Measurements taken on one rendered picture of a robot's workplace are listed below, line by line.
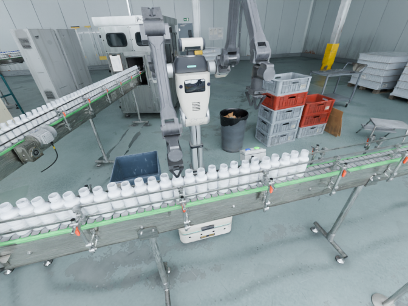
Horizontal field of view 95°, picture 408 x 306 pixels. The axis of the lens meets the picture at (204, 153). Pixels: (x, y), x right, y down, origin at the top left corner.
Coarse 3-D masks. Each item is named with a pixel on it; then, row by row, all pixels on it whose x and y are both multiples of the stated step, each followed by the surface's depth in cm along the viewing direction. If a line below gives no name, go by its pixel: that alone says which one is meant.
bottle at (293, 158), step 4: (292, 152) 102; (296, 152) 104; (292, 156) 103; (296, 156) 102; (292, 160) 103; (296, 160) 103; (292, 164) 104; (288, 168) 106; (292, 168) 105; (288, 172) 108; (292, 172) 107; (288, 176) 109; (292, 176) 109
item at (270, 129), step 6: (258, 120) 334; (264, 120) 316; (294, 120) 317; (258, 126) 339; (264, 126) 322; (270, 126) 306; (276, 126) 309; (282, 126) 314; (288, 126) 318; (294, 126) 324; (264, 132) 324; (270, 132) 311; (276, 132) 316; (282, 132) 320
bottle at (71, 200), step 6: (66, 192) 82; (72, 192) 82; (66, 198) 80; (72, 198) 81; (78, 198) 84; (66, 204) 81; (72, 204) 81; (78, 204) 83; (84, 210) 87; (72, 216) 84
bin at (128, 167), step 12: (120, 156) 143; (132, 156) 145; (144, 156) 148; (156, 156) 151; (120, 168) 148; (132, 168) 151; (144, 168) 154; (156, 168) 157; (120, 180) 143; (132, 180) 120; (144, 180) 123
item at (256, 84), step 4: (252, 76) 91; (252, 80) 90; (256, 80) 89; (260, 80) 89; (252, 84) 91; (256, 84) 90; (260, 84) 90; (248, 88) 94; (252, 88) 92; (256, 88) 91; (260, 88) 91; (256, 92) 89; (264, 92) 90
